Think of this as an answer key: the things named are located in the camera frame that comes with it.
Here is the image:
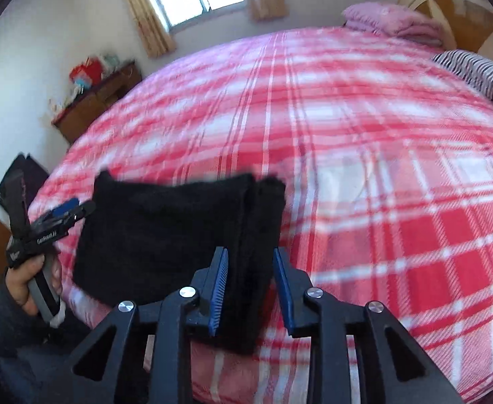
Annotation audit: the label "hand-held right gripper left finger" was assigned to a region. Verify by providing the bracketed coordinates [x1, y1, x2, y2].
[67, 246, 230, 404]

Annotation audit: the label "black bag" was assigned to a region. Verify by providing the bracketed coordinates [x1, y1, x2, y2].
[0, 154, 50, 211]

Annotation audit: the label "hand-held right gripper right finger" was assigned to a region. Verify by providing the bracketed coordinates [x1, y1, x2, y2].
[272, 247, 462, 404]

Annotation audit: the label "wooden headboard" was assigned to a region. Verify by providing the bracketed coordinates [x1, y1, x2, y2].
[398, 0, 493, 70]

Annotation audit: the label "folded pink blanket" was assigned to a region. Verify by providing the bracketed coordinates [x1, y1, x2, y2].
[341, 2, 445, 47]

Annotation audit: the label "striped pillow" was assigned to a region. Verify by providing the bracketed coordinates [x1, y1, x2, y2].
[429, 49, 493, 123]

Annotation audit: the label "black pants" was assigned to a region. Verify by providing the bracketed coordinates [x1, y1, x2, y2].
[72, 171, 287, 356]

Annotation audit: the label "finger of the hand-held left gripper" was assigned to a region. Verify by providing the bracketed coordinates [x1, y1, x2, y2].
[0, 170, 31, 240]
[30, 197, 97, 236]

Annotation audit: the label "person's left forearm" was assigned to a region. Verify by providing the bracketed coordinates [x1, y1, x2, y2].
[0, 280, 76, 404]

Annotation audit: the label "red plaid bed sheet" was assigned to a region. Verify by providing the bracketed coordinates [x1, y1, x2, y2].
[28, 25, 493, 404]

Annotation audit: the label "red bags on nightstand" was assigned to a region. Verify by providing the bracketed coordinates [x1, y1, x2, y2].
[69, 54, 121, 93]

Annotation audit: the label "wooden nightstand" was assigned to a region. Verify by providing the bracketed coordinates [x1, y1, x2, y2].
[53, 61, 142, 144]

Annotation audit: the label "person's left hand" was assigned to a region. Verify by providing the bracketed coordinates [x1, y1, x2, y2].
[3, 255, 64, 317]

